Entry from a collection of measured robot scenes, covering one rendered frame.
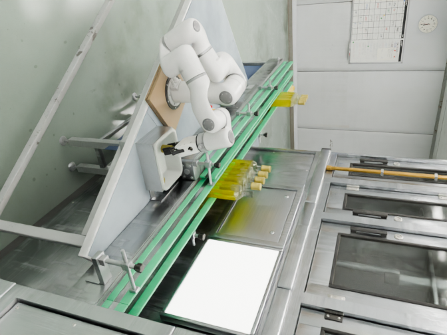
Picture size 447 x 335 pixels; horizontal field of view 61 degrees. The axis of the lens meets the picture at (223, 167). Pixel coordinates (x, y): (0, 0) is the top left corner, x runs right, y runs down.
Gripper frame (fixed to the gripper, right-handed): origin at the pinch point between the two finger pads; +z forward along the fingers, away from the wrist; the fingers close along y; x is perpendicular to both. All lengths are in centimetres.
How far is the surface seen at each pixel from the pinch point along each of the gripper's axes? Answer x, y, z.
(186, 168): -14.2, 9.6, 3.0
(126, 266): -14, -55, -9
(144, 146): 6.5, -9.7, 3.9
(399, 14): -63, 607, -90
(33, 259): -26, -35, 67
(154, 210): -19.6, -15.1, 8.4
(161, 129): 7.6, 3.6, 2.6
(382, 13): -54, 607, -66
